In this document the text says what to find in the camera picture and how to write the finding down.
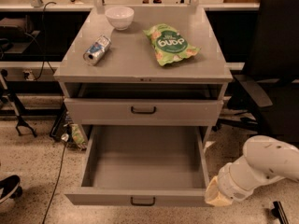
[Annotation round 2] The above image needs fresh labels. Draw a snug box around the grey drawer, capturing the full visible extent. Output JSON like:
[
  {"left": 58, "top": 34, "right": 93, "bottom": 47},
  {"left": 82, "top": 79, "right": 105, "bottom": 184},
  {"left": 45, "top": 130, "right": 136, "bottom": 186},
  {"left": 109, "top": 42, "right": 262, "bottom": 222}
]
[
  {"left": 64, "top": 98, "right": 223, "bottom": 126},
  {"left": 65, "top": 126, "right": 209, "bottom": 207}
]

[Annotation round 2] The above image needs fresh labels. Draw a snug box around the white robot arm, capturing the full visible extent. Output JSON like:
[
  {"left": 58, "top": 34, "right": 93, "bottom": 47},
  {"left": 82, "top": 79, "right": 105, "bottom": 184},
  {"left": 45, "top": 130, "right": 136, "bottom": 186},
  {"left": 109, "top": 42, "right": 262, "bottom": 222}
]
[{"left": 205, "top": 135, "right": 299, "bottom": 206}]

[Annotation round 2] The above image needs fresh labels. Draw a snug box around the grey drawer cabinet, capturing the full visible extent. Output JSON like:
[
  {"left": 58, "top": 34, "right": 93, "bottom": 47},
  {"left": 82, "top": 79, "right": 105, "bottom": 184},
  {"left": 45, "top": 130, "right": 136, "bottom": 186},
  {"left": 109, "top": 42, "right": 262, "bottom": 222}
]
[{"left": 54, "top": 6, "right": 232, "bottom": 143}]

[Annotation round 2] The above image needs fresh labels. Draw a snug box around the grey top drawer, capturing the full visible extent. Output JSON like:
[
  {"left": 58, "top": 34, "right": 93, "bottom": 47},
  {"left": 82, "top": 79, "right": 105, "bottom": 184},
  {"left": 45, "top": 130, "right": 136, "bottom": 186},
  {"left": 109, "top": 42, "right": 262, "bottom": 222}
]
[{"left": 64, "top": 98, "right": 223, "bottom": 126}]

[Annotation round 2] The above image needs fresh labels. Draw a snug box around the black bar on floor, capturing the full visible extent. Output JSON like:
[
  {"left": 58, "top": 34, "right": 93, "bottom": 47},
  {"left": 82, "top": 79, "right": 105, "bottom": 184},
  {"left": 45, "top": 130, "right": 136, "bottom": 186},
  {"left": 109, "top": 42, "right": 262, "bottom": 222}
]
[{"left": 271, "top": 201, "right": 289, "bottom": 224}]

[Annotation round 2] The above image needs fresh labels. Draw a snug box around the black office chair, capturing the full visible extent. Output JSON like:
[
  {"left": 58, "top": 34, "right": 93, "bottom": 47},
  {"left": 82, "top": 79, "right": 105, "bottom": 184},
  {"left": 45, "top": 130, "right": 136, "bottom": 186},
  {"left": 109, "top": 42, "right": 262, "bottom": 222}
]
[{"left": 217, "top": 0, "right": 299, "bottom": 145}]

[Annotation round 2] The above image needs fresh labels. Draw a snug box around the green bag on floor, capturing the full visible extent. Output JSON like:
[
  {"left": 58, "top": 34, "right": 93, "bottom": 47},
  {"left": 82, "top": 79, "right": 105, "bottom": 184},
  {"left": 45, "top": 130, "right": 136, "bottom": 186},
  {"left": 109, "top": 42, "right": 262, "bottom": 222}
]
[{"left": 71, "top": 124, "right": 86, "bottom": 148}]

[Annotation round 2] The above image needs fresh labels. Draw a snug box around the green chip bag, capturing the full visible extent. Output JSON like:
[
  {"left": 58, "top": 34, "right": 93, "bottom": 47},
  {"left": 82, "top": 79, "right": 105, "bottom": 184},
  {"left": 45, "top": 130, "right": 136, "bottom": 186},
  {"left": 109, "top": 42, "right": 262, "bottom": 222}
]
[{"left": 144, "top": 23, "right": 200, "bottom": 66}]

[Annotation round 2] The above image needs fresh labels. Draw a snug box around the silver blue soda can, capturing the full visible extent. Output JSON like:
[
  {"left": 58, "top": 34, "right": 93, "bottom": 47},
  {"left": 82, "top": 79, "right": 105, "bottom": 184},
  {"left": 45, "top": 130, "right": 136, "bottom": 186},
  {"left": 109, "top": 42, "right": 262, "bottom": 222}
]
[{"left": 83, "top": 35, "right": 111, "bottom": 65}]

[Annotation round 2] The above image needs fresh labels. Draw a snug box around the black wheeled base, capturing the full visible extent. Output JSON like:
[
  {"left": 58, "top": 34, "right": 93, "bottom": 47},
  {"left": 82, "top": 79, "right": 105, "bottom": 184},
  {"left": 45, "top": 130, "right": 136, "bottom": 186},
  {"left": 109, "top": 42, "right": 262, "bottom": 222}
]
[{"left": 0, "top": 175, "right": 22, "bottom": 203}]

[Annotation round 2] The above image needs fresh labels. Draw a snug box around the white ceramic bowl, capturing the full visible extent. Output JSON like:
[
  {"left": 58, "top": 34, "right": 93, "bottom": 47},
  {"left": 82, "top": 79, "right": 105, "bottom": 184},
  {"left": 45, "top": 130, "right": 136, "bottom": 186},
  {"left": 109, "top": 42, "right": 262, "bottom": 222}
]
[{"left": 105, "top": 7, "right": 135, "bottom": 30}]

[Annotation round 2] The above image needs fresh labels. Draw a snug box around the black stand leg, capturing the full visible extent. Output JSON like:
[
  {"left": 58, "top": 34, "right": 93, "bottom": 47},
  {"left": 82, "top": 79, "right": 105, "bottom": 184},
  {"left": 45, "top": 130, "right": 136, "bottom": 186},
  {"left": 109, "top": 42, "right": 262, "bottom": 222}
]
[{"left": 0, "top": 69, "right": 37, "bottom": 137}]

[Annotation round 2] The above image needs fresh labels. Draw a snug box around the black floor cable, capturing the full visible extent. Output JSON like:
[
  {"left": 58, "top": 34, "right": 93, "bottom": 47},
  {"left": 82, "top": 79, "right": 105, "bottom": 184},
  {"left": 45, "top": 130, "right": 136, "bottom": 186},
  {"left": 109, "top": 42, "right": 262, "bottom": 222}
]
[{"left": 41, "top": 140, "right": 68, "bottom": 224}]

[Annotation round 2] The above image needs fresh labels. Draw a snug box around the black hanging cable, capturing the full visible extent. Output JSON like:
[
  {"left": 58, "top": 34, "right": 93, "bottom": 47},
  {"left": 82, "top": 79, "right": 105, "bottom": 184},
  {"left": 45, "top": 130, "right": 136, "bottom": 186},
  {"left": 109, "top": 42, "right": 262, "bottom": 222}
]
[{"left": 23, "top": 1, "right": 58, "bottom": 82}]

